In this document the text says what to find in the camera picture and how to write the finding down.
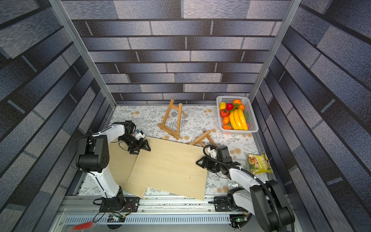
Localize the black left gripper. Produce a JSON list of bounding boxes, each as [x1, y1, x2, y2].
[[120, 135, 153, 153]]

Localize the thin plywood board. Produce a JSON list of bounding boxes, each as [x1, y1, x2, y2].
[[128, 137, 207, 200], [108, 139, 147, 198]]

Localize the small wooden easel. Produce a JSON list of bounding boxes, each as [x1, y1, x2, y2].
[[157, 99, 188, 140]]

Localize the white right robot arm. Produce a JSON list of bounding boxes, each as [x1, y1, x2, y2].
[[196, 145, 295, 232]]

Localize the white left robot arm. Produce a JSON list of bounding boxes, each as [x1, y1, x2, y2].
[[74, 120, 151, 213]]

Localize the small orange toy tangerine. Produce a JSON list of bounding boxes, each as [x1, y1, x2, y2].
[[222, 116, 230, 125]]

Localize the red toy tomato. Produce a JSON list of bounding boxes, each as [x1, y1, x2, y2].
[[220, 109, 230, 119]]

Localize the yellow toy bananas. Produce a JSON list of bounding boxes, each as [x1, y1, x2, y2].
[[229, 108, 250, 131]]

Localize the white plastic fruit basket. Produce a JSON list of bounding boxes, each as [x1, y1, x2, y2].
[[216, 96, 259, 135]]

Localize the yellow snack bag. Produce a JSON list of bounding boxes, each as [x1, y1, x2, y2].
[[247, 152, 273, 175]]

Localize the yellow toy lemon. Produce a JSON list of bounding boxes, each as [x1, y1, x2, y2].
[[219, 102, 227, 110]]

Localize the red toy apple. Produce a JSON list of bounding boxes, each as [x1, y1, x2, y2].
[[226, 103, 234, 111]]

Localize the orange toy fruit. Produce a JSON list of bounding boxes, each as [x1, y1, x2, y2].
[[233, 99, 242, 106]]

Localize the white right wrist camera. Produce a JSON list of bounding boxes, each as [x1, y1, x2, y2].
[[206, 147, 217, 159]]

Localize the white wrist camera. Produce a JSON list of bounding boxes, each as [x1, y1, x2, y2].
[[133, 130, 146, 140], [206, 147, 217, 159]]

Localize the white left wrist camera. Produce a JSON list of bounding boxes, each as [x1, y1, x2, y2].
[[133, 130, 146, 140]]

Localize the aluminium corner post left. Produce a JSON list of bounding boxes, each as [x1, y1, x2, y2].
[[48, 0, 117, 109]]

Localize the aluminium corner post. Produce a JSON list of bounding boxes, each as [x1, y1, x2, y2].
[[249, 0, 302, 102], [48, 0, 117, 109]]

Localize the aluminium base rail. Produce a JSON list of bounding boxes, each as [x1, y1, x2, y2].
[[50, 195, 252, 232]]

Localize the aluminium corner post right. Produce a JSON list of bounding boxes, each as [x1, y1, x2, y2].
[[249, 0, 302, 102]]

